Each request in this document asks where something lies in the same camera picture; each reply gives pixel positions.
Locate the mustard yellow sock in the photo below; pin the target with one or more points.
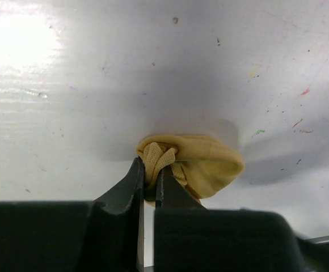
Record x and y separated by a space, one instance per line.
201 164

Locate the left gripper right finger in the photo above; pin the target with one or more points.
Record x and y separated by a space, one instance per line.
171 195

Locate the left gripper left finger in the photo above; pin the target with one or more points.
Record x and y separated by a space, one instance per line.
118 224

